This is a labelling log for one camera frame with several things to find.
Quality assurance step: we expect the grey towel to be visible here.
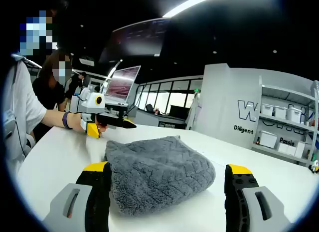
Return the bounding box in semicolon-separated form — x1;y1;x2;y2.
104;135;216;217

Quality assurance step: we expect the open laptop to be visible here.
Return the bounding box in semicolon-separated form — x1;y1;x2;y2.
104;65;142;107

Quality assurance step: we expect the person's left hand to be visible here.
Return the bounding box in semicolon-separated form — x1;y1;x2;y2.
71;114;108;139

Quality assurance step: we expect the purple wristband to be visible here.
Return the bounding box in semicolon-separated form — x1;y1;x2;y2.
62;111;73;129

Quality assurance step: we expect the black monitor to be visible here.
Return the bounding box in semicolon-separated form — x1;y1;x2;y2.
169;105;191;121

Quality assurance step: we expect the person's white shirt torso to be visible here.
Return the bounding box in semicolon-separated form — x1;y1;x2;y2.
1;56;48;173

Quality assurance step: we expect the group of white storage boxes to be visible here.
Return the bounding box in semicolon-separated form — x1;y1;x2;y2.
258;103;308;159

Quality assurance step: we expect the hanging white coat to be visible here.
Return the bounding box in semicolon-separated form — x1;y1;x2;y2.
186;91;201;131

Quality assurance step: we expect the large hanging dark screen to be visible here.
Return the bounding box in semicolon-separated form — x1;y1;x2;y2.
99;17;172;63

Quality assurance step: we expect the grey chest device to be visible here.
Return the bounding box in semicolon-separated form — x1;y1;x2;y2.
1;109;15;144

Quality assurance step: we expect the grey metal shelf rack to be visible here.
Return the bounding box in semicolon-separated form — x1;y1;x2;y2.
251;76;319;168

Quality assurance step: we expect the ceiling light strip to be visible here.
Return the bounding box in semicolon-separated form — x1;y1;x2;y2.
161;0;280;18

